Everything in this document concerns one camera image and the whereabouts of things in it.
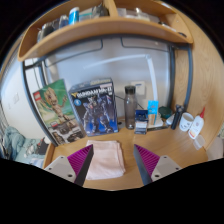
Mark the dark green round container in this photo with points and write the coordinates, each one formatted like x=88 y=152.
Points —
x=165 y=112

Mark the white wall switch plate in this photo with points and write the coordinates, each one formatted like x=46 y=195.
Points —
x=15 y=98

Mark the white wall socket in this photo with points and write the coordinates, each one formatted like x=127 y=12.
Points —
x=138 y=87

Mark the grey metal desk frame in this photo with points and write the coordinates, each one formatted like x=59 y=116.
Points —
x=188 y=73

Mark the dark transparent water bottle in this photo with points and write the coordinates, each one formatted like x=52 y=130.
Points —
x=130 y=108

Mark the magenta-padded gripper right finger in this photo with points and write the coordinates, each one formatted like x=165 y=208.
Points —
x=165 y=165

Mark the white desk lamp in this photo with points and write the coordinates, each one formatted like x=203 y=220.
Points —
x=151 y=71

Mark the white mug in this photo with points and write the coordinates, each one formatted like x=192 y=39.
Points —
x=186 y=122

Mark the blue robot model box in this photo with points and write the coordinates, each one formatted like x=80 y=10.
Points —
x=95 y=106

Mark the small blue box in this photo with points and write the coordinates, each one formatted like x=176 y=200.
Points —
x=141 y=122

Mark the pink towel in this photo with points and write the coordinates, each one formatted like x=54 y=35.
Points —
x=106 y=160

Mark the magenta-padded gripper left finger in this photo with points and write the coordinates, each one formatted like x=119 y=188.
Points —
x=60 y=165

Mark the white bottle with red cap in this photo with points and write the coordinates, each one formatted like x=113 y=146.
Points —
x=196 y=126

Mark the clear plastic container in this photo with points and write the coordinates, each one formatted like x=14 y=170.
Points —
x=199 y=142

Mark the light blue and orange card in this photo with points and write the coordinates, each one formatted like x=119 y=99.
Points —
x=153 y=111

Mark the tree figure toy box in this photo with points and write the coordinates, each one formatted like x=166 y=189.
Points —
x=55 y=106

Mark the wooden shelf unit with items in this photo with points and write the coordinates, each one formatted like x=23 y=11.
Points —
x=100 y=28

